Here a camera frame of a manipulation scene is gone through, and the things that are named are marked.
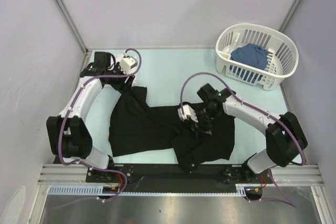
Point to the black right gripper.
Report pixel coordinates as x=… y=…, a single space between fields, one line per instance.
x=198 y=127

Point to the white plastic laundry basket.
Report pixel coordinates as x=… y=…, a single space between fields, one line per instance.
x=282 y=60

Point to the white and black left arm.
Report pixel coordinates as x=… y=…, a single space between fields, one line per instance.
x=69 y=137

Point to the blue crumpled shirt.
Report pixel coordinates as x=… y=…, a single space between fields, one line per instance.
x=251 y=55

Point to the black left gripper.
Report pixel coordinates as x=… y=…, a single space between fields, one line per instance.
x=123 y=87

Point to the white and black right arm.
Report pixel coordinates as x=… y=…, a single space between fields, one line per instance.
x=284 y=136

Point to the aluminium frame rail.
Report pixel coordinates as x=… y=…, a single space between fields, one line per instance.
x=58 y=174

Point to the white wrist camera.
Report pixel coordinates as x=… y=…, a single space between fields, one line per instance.
x=128 y=64
x=186 y=113

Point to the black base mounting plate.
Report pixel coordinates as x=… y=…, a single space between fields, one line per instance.
x=170 y=179

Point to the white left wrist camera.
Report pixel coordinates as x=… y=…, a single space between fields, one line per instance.
x=128 y=64

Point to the black long sleeve shirt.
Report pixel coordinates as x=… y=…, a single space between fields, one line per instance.
x=136 y=127

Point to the white slotted cable duct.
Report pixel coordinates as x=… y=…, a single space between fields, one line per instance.
x=81 y=190

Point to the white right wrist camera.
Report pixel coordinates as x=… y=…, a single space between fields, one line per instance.
x=186 y=113

